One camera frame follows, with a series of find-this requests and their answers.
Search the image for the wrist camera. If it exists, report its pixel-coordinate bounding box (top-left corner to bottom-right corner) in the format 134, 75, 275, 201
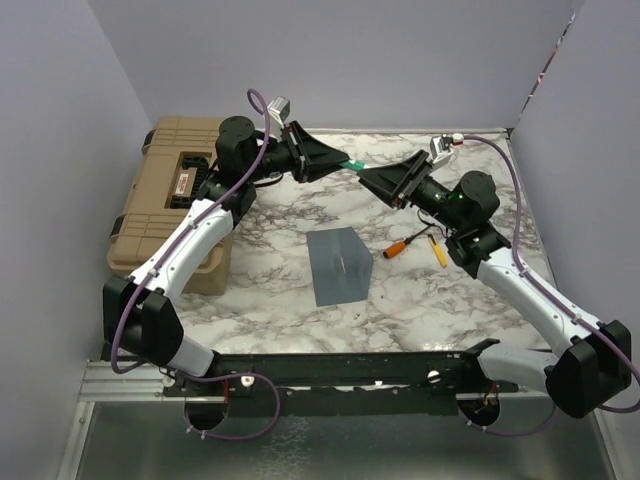
429, 133, 464, 170
267, 96, 291, 125

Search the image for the aluminium extrusion rail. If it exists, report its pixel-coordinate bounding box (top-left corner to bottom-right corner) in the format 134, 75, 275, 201
78, 361, 224, 403

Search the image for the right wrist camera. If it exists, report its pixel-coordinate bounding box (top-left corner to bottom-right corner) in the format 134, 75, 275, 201
429, 133, 464, 170

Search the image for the orange handled screwdriver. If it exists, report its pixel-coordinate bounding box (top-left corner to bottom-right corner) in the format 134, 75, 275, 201
382, 226, 430, 259

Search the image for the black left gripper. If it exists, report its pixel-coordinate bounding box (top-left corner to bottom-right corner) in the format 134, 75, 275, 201
244, 120, 349, 183

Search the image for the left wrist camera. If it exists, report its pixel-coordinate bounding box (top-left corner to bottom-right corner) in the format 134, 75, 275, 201
267, 96, 291, 125

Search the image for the white green glue stick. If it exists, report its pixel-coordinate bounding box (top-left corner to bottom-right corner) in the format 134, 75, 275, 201
341, 160, 367, 172

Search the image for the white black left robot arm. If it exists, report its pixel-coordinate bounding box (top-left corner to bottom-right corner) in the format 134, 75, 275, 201
103, 116, 350, 395

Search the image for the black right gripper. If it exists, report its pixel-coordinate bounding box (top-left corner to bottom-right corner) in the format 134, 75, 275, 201
359, 148, 466, 232

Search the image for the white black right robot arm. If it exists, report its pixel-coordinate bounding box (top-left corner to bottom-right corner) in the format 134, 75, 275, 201
357, 150, 632, 418

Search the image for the tan plastic tool case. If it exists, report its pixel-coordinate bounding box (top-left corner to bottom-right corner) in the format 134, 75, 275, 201
107, 116, 222, 277

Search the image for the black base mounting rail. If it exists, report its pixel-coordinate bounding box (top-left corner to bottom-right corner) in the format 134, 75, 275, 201
154, 351, 517, 417

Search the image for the yellow utility knife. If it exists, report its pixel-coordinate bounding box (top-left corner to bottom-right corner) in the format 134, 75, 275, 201
428, 234, 448, 268

